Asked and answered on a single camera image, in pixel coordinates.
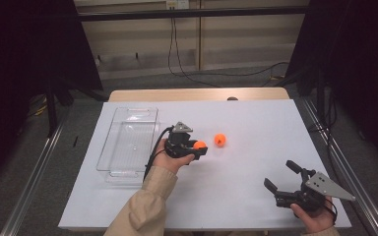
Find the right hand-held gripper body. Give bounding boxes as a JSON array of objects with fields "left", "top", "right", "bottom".
[{"left": 274, "top": 167, "right": 356, "bottom": 213}]

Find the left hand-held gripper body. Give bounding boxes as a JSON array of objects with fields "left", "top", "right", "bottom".
[{"left": 163, "top": 121, "right": 199, "bottom": 160}]

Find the orange ping-pong ball black print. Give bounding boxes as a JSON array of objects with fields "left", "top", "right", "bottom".
[{"left": 214, "top": 133, "right": 227, "bottom": 148}]

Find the clear plastic storage bin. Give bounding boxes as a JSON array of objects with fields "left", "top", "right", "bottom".
[{"left": 95, "top": 106, "right": 161, "bottom": 187}]

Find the person's left hand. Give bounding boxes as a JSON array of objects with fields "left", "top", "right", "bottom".
[{"left": 151, "top": 139, "right": 196, "bottom": 175}]

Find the person's right hand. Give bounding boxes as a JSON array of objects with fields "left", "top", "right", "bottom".
[{"left": 289, "top": 196, "right": 338, "bottom": 234}]

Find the white table cover sheet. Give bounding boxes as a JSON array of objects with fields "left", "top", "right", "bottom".
[{"left": 58, "top": 98, "right": 352, "bottom": 230}]

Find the black metal stand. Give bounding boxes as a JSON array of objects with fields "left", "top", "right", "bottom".
[
  {"left": 43, "top": 78, "right": 110, "bottom": 139},
  {"left": 282, "top": 65, "right": 330, "bottom": 123}
]

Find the black curtain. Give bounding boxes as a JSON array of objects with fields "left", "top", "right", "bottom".
[
  {"left": 284, "top": 0, "right": 378, "bottom": 175},
  {"left": 0, "top": 0, "right": 104, "bottom": 190}
]

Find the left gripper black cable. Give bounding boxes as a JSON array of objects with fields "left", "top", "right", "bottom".
[{"left": 143, "top": 126, "right": 175, "bottom": 181}]

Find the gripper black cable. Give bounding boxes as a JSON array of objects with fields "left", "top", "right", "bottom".
[
  {"left": 143, "top": 126, "right": 175, "bottom": 181},
  {"left": 324, "top": 198, "right": 339, "bottom": 221}
]

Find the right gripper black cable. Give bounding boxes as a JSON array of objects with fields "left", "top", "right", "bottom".
[{"left": 324, "top": 198, "right": 339, "bottom": 221}]

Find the metal floor rail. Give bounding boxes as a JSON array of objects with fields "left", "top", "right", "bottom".
[
  {"left": 0, "top": 111, "right": 71, "bottom": 236},
  {"left": 299, "top": 96, "right": 378, "bottom": 236}
]

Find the black power cable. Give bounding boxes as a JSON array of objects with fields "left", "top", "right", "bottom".
[
  {"left": 167, "top": 9, "right": 222, "bottom": 89},
  {"left": 171, "top": 9, "right": 290, "bottom": 79}
]

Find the white wall socket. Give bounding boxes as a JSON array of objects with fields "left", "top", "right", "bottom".
[{"left": 165, "top": 0, "right": 190, "bottom": 10}]

